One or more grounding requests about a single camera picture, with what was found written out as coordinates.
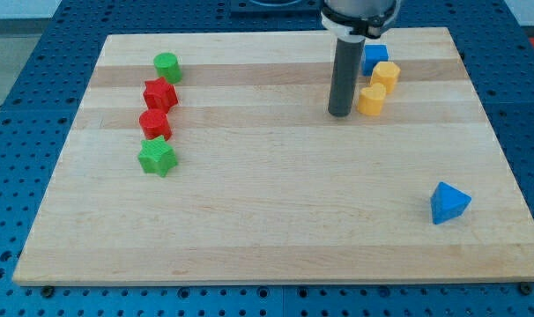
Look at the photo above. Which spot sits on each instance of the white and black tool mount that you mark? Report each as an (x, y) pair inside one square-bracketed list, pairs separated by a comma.
[(357, 20)]

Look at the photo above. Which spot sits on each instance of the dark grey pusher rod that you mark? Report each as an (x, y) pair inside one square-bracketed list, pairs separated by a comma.
[(345, 72)]

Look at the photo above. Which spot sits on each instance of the yellow heart block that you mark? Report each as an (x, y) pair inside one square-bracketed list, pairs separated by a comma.
[(371, 99)]

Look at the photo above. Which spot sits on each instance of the blue cube block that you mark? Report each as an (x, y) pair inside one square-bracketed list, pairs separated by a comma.
[(371, 55)]

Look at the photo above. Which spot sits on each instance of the yellow hexagon block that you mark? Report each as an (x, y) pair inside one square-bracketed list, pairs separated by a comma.
[(386, 74)]

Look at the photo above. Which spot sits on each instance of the blue triangle block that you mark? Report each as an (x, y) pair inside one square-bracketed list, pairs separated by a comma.
[(447, 203)]

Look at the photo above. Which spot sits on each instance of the green cylinder block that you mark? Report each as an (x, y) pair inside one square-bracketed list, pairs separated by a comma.
[(167, 66)]

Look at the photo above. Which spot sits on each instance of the wooden board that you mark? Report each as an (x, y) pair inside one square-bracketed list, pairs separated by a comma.
[(270, 188)]

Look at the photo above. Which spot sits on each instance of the red star block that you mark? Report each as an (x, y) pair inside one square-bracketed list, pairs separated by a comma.
[(159, 94)]

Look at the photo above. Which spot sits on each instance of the red cylinder block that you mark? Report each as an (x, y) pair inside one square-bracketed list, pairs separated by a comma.
[(154, 123)]

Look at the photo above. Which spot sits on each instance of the green star block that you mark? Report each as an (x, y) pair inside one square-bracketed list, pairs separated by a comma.
[(157, 156)]

